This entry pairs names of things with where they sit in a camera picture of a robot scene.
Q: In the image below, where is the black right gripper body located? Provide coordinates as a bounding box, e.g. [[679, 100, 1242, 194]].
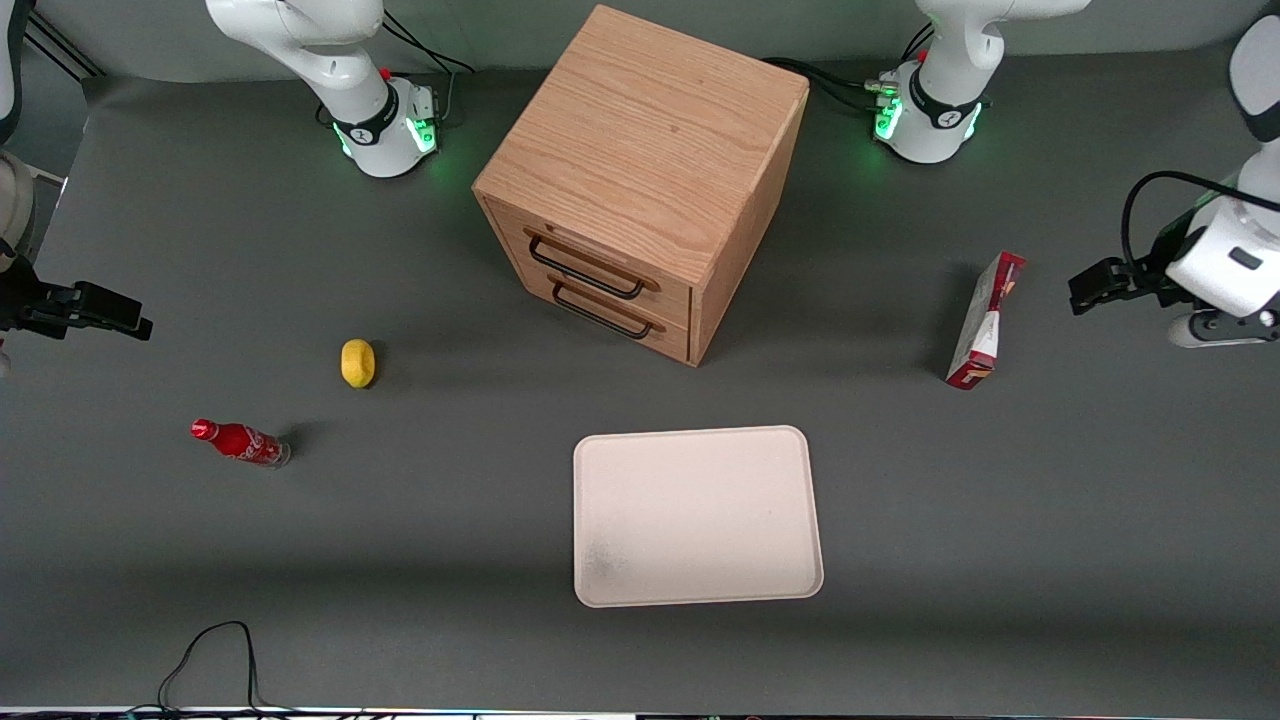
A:
[[0, 256, 77, 337]]

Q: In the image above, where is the red cookie box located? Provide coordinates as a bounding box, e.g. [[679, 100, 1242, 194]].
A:
[[945, 250, 1028, 391]]

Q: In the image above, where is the beige plastic tray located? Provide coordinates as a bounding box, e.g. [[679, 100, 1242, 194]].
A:
[[573, 425, 825, 609]]

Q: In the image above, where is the red cola bottle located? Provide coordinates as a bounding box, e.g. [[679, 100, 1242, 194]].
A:
[[190, 418, 293, 469]]

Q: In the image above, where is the wooden drawer front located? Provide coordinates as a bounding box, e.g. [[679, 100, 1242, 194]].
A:
[[512, 268, 693, 365], [484, 196, 695, 323]]

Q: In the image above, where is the wooden drawer cabinet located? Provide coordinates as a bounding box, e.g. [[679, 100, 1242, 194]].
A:
[[472, 4, 811, 368]]

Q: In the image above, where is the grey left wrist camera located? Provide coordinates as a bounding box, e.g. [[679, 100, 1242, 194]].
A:
[[1168, 308, 1280, 349]]

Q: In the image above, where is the black base cable bundle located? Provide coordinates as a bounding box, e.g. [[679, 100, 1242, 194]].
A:
[[380, 10, 477, 126], [764, 57, 896, 114]]

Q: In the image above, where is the thin black looped cable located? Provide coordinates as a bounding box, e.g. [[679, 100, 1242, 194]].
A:
[[155, 621, 301, 717]]

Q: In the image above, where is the black wire drawer handle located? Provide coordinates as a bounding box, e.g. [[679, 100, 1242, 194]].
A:
[[550, 280, 654, 341], [526, 232, 647, 301]]

